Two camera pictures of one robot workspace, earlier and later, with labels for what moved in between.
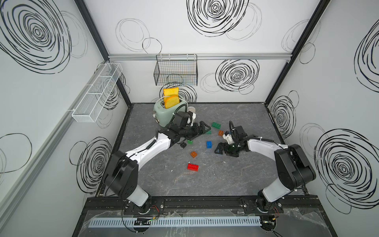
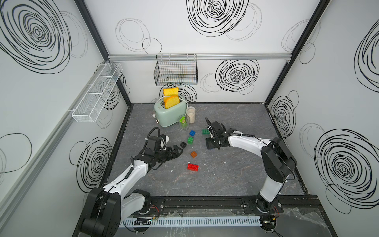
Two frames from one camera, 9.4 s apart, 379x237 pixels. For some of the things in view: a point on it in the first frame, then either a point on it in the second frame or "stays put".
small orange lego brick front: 193,154 stays put
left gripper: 196,133 -> 170,155
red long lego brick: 193,167 stays put
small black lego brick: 183,144 stays put
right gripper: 225,145 -> 208,143
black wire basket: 176,70 stays put
